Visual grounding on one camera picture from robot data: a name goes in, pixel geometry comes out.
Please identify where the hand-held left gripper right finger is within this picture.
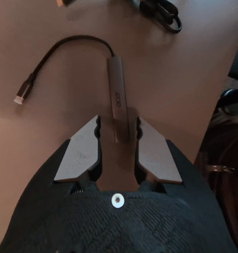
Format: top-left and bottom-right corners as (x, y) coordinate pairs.
(134, 116), (183, 185)

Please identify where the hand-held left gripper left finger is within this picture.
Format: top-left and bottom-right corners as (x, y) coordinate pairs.
(53, 115), (103, 183)

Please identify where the black office chair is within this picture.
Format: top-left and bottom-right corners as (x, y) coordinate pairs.
(218, 44), (238, 116)

